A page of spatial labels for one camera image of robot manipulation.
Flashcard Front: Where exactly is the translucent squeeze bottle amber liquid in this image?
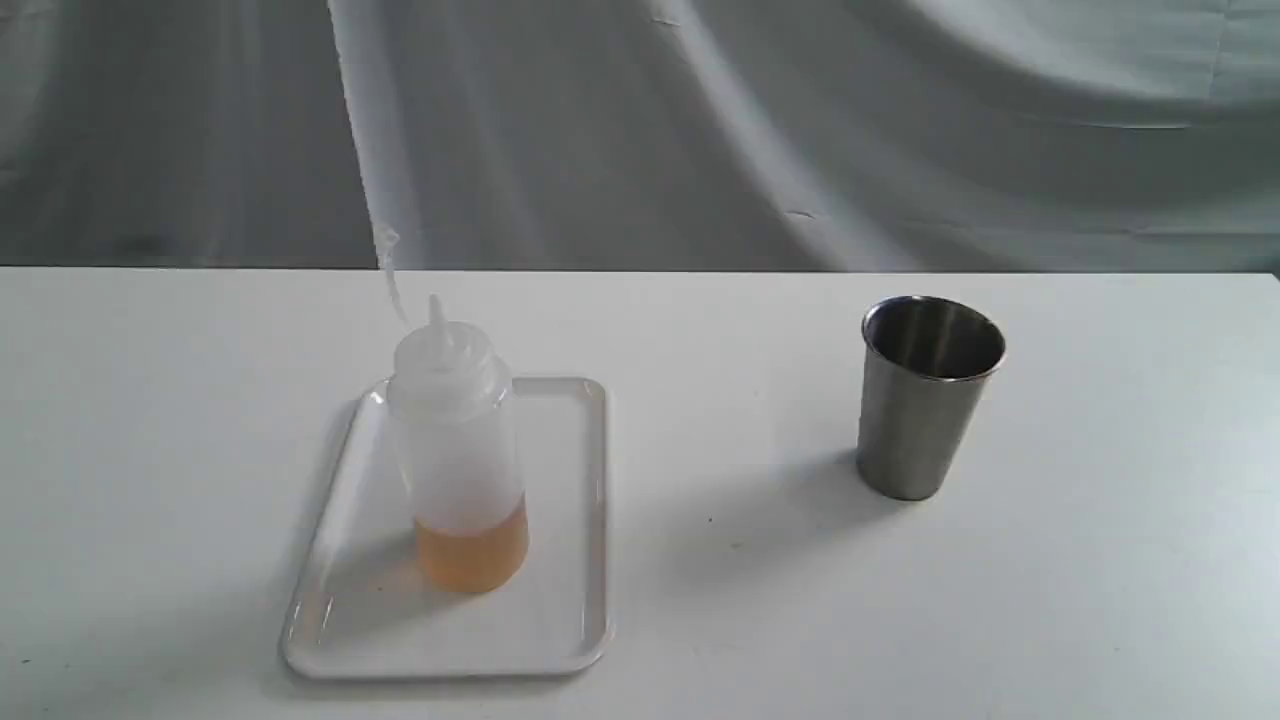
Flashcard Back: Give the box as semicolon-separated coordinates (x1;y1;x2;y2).
387;292;530;594

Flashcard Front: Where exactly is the stainless steel cup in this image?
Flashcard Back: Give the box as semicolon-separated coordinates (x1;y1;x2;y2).
855;295;1007;501

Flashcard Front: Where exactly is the white rectangular plastic tray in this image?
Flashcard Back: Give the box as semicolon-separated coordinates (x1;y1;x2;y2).
279;375;613;683

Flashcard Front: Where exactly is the grey fabric backdrop curtain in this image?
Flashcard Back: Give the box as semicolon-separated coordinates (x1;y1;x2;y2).
1;1;1277;273

